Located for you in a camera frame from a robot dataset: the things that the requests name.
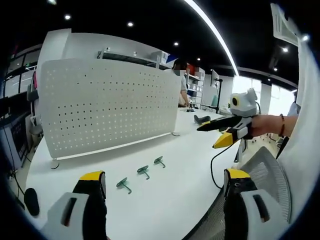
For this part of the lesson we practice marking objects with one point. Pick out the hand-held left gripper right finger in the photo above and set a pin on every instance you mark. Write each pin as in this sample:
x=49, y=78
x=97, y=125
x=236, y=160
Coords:
x=250, y=212

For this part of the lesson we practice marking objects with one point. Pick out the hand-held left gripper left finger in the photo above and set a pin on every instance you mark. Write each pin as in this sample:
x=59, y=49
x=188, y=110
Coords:
x=62, y=212

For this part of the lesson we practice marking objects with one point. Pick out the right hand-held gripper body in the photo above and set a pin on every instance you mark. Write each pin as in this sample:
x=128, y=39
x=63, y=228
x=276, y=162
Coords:
x=243, y=106

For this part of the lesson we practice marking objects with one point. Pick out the green hook assembly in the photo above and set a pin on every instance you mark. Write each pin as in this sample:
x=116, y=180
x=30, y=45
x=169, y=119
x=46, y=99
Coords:
x=143, y=170
x=123, y=184
x=159, y=160

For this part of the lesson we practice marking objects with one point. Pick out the white perforated mounting plate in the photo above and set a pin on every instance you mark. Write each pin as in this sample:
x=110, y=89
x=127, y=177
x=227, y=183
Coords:
x=105, y=107

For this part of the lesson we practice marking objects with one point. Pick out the person's right hand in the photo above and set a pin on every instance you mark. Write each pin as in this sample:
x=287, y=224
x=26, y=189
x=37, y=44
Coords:
x=265, y=125

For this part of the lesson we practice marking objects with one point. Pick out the black curved object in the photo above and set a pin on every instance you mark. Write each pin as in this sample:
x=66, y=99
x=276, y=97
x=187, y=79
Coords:
x=201, y=119

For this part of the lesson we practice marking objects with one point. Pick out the grey mesh office chair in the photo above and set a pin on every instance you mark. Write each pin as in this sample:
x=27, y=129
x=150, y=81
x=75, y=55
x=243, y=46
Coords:
x=270, y=172

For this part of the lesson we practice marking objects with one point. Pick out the white storage shelf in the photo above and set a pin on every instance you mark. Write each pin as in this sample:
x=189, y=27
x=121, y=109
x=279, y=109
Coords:
x=196, y=87

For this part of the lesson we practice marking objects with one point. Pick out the ceiling light strip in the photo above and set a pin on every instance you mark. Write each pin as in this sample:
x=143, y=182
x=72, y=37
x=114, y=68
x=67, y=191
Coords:
x=220, y=35

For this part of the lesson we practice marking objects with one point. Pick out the person's white shirt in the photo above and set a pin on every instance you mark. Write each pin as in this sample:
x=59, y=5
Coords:
x=307, y=155

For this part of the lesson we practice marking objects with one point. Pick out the white ceiling air vent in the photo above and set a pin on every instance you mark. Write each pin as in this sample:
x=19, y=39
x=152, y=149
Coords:
x=283, y=22

